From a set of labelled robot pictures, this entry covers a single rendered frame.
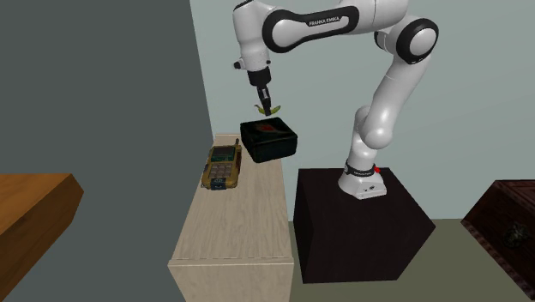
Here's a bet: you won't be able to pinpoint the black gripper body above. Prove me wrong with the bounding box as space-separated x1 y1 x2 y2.
246 68 273 90

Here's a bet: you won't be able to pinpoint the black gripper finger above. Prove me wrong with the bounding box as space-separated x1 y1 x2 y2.
256 85 273 118

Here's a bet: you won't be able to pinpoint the green plant leaves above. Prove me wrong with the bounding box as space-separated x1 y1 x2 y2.
254 104 282 117

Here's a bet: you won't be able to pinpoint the black box with red mark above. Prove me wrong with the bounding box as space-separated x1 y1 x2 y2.
239 117 298 164

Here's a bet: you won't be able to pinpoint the yellow handheld phone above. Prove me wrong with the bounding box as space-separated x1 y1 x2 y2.
201 138 243 191

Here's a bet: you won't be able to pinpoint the light wooden cabinet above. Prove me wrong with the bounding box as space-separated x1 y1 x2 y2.
167 133 295 302

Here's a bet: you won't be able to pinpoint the black robot stand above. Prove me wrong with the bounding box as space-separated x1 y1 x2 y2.
292 167 436 285

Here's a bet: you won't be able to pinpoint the brown wooden furniture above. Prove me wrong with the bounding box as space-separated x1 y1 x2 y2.
0 173 85 301

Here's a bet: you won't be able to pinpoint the dark wooden chest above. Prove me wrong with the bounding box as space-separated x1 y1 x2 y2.
460 179 535 300

